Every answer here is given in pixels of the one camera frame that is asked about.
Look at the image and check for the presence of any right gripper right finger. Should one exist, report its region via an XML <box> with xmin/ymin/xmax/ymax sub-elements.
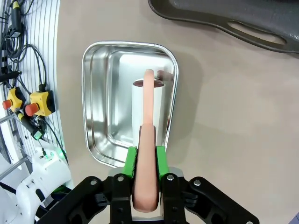
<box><xmin>156</xmin><ymin>146</ymin><xmax>260</xmax><ymax>224</ymax></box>

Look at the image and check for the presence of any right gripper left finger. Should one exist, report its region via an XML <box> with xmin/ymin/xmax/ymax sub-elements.
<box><xmin>35</xmin><ymin>146</ymin><xmax>138</xmax><ymax>224</ymax></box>

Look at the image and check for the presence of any black serving tray with handles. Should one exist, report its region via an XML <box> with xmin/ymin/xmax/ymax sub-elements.
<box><xmin>147</xmin><ymin>0</ymin><xmax>299</xmax><ymax>54</ymax></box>

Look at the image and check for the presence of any black connector with green label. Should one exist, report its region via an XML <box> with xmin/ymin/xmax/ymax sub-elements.
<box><xmin>15</xmin><ymin>111</ymin><xmax>47</xmax><ymax>141</ymax></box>

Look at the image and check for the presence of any rectangular stainless steel tray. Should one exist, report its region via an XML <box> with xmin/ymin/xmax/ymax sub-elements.
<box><xmin>81</xmin><ymin>41</ymin><xmax>179</xmax><ymax>169</ymax></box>

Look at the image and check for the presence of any yellow emergency stop button box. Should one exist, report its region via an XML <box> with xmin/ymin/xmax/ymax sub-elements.
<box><xmin>24</xmin><ymin>90</ymin><xmax>56</xmax><ymax>117</ymax></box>
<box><xmin>2</xmin><ymin>87</ymin><xmax>26</xmax><ymax>112</ymax></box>

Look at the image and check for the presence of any grey slotted aluminium panel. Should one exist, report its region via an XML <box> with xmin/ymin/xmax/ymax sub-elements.
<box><xmin>0</xmin><ymin>0</ymin><xmax>68</xmax><ymax>164</ymax></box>

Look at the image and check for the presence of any black cable of stop button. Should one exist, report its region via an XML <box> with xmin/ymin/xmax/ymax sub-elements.
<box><xmin>14</xmin><ymin>43</ymin><xmax>49</xmax><ymax>92</ymax></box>

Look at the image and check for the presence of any black plug with yellow ring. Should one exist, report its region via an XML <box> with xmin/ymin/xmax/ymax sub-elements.
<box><xmin>10</xmin><ymin>0</ymin><xmax>23</xmax><ymax>31</ymax></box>

